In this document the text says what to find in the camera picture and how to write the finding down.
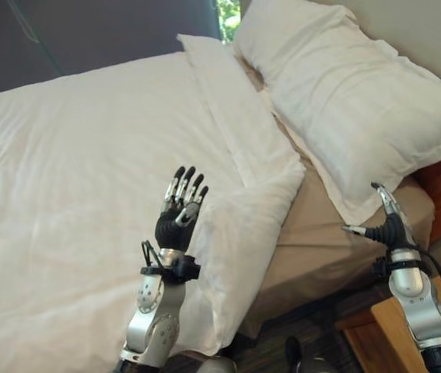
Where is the wooden nightstand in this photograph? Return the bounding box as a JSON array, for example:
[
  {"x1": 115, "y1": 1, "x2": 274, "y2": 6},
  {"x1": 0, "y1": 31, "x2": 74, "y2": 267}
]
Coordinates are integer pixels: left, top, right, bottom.
[{"x1": 339, "y1": 264, "x2": 441, "y2": 373}]

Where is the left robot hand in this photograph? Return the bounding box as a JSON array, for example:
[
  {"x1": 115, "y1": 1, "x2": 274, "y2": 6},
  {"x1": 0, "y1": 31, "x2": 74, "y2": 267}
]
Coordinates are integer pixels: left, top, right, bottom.
[{"x1": 154, "y1": 166, "x2": 210, "y2": 250}]

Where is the beige fitted bed sheet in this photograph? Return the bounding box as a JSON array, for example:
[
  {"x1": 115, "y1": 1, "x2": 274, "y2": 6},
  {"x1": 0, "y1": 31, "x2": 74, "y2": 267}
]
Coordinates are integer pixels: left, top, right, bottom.
[{"x1": 239, "y1": 58, "x2": 436, "y2": 339}]

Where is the green curtain cord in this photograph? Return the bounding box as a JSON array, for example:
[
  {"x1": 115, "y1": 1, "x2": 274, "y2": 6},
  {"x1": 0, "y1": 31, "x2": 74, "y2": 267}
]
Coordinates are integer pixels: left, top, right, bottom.
[{"x1": 5, "y1": 0, "x2": 65, "y2": 77}]

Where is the white duvet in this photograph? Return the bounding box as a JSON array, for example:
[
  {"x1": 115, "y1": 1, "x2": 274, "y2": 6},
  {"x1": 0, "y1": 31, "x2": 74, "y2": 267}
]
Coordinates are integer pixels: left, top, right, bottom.
[{"x1": 0, "y1": 33, "x2": 307, "y2": 373}]

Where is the large white pillow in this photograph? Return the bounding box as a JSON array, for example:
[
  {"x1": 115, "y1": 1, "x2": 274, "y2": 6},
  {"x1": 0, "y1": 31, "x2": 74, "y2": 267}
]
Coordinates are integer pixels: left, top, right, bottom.
[{"x1": 233, "y1": 0, "x2": 441, "y2": 225}]

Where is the robot silver torso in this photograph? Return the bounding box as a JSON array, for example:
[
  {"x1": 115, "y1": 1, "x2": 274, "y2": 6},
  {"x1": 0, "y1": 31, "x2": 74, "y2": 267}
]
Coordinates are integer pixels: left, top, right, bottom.
[{"x1": 167, "y1": 336, "x2": 345, "y2": 373}]

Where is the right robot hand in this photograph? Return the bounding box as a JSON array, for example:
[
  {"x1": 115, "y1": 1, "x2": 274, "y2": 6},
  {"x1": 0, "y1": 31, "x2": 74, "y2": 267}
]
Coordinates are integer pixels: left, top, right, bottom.
[{"x1": 341, "y1": 180, "x2": 420, "y2": 253}]

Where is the window with green foliage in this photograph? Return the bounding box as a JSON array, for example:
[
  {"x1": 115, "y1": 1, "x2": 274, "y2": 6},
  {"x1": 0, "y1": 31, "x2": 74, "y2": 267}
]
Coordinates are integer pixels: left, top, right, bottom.
[{"x1": 215, "y1": 0, "x2": 253, "y2": 43}]

